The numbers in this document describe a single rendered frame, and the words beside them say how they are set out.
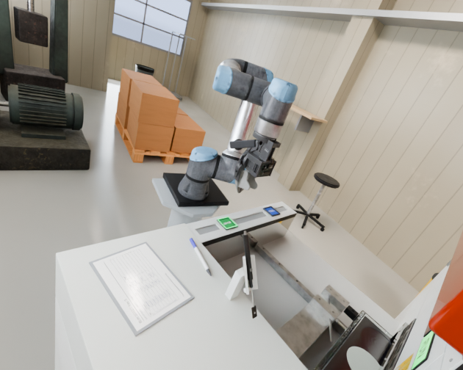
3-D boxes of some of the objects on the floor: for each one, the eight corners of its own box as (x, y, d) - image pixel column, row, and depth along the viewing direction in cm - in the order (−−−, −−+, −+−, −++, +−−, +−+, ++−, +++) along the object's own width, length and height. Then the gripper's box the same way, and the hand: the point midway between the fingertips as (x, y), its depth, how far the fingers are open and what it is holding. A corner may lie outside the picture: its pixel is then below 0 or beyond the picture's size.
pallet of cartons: (175, 131, 457) (185, 84, 421) (200, 168, 352) (217, 110, 316) (114, 120, 405) (120, 66, 368) (123, 161, 300) (132, 91, 263)
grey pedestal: (116, 263, 175) (132, 158, 139) (176, 255, 199) (203, 164, 163) (128, 333, 138) (155, 216, 103) (200, 313, 163) (242, 212, 127)
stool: (332, 230, 316) (357, 190, 290) (306, 234, 289) (332, 190, 263) (305, 206, 352) (325, 169, 326) (280, 208, 325) (300, 167, 298)
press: (1, 89, 369) (-21, -157, 259) (67, 100, 414) (73, -105, 304) (-10, 103, 322) (-42, -192, 212) (67, 114, 367) (73, -123, 257)
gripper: (267, 142, 68) (242, 205, 77) (286, 142, 74) (260, 201, 83) (246, 129, 73) (225, 190, 82) (266, 131, 79) (243, 187, 88)
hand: (238, 188), depth 84 cm, fingers closed
